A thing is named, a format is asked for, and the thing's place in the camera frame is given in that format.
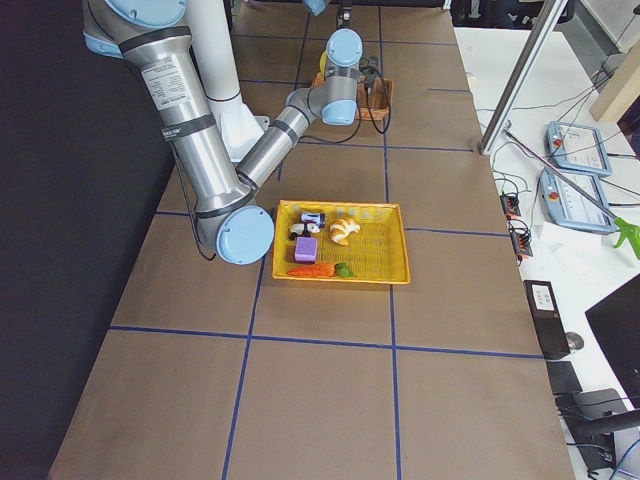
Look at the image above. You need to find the yellow tape roll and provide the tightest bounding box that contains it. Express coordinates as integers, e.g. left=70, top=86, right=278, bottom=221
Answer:
left=319, top=50, right=327, bottom=77

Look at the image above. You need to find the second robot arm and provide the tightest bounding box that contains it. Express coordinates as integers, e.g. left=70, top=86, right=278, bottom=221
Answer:
left=302, top=0, right=353, bottom=29

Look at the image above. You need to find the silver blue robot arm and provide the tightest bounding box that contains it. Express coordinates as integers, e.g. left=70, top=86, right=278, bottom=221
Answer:
left=83, top=1, right=363, bottom=265

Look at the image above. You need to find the yellow plastic basket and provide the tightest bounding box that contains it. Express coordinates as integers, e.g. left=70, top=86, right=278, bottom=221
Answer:
left=272, top=200, right=410, bottom=284

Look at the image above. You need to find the brown wicker basket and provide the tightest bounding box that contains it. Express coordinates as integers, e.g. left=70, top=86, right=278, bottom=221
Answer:
left=310, top=72, right=394, bottom=122

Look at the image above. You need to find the purple cube block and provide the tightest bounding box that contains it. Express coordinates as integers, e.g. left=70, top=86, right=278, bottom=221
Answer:
left=294, top=236, right=318, bottom=263

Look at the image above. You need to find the toy croissant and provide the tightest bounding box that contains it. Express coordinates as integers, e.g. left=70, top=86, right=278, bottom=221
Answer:
left=329, top=218, right=360, bottom=246

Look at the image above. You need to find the blue white toy car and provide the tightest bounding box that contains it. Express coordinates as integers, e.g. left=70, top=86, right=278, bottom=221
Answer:
left=300, top=212, right=326, bottom=229

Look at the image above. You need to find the black white toy figure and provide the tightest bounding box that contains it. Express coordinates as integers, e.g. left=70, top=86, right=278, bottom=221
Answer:
left=289, top=222, right=321, bottom=240

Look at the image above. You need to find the toy carrot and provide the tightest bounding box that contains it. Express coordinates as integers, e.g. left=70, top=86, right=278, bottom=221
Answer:
left=287, top=262, right=355, bottom=278

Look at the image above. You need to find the orange black connector upper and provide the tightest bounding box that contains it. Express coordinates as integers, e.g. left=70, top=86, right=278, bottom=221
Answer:
left=500, top=193, right=521, bottom=219

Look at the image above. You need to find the orange black connector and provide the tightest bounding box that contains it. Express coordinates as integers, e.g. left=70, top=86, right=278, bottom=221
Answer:
left=500, top=193, right=521, bottom=219
left=508, top=219, right=533, bottom=262

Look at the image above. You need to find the orange black connector lower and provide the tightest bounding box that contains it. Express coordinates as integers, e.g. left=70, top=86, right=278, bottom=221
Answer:
left=508, top=219, right=533, bottom=262

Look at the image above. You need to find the white pillar with base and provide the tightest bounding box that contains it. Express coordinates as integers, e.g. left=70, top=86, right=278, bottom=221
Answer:
left=185, top=0, right=269, bottom=163

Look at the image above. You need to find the black box with label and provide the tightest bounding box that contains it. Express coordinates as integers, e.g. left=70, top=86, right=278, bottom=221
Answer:
left=523, top=280, right=570, bottom=360

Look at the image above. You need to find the lower teach pendant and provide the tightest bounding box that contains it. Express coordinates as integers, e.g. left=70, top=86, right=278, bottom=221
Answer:
left=539, top=168, right=617, bottom=234

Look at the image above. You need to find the teach pendant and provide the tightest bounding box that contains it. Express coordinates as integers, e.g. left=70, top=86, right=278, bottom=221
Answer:
left=539, top=168, right=617, bottom=234
left=546, top=121, right=612, bottom=177

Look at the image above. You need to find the upper teach pendant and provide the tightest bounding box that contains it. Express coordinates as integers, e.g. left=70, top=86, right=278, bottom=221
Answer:
left=546, top=121, right=612, bottom=177

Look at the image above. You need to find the black monitor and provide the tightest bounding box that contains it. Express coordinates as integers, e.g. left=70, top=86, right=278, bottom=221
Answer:
left=586, top=278, right=639, bottom=407

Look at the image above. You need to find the reacher grabber stick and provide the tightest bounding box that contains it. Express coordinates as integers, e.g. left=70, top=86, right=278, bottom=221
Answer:
left=503, top=129, right=640, bottom=259

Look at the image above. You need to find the aluminium frame post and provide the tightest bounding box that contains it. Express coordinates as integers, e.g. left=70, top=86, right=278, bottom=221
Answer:
left=479, top=0, right=568, bottom=155

